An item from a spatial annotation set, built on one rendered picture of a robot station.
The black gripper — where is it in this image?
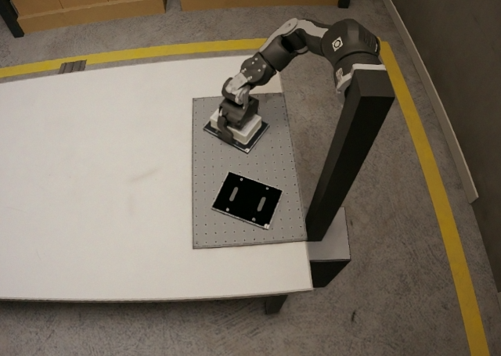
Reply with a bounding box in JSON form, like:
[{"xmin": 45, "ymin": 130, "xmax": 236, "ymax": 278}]
[{"xmin": 217, "ymin": 88, "xmax": 259, "ymax": 145}]

